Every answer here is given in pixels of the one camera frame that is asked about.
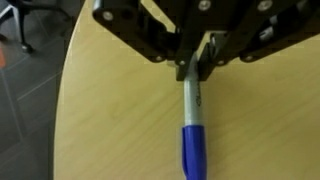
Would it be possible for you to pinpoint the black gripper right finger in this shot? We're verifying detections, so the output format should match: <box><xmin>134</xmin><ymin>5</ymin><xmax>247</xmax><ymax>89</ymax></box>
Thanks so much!
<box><xmin>198</xmin><ymin>0</ymin><xmax>320</xmax><ymax>81</ymax></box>

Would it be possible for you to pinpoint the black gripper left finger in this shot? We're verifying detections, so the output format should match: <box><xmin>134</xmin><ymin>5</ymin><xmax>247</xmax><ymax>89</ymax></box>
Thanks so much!
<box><xmin>92</xmin><ymin>0</ymin><xmax>190</xmax><ymax>81</ymax></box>

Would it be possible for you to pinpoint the blue capped marker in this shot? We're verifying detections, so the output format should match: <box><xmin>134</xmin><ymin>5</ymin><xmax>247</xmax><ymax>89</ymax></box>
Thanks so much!
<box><xmin>182</xmin><ymin>54</ymin><xmax>207</xmax><ymax>180</ymax></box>

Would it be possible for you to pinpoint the black office chair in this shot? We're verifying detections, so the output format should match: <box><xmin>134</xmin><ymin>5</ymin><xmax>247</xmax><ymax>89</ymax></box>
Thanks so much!
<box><xmin>0</xmin><ymin>0</ymin><xmax>75</xmax><ymax>54</ymax></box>

